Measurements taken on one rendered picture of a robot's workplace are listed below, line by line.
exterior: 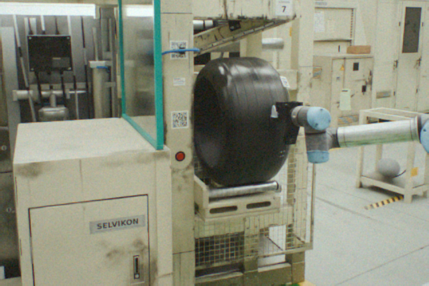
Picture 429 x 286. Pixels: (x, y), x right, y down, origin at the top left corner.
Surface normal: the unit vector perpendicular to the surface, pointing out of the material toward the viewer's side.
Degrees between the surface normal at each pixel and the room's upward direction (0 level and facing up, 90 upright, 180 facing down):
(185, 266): 90
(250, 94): 57
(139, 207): 90
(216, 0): 90
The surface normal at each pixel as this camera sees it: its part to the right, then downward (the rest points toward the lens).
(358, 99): 0.57, 0.15
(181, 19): 0.34, 0.18
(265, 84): 0.26, -0.51
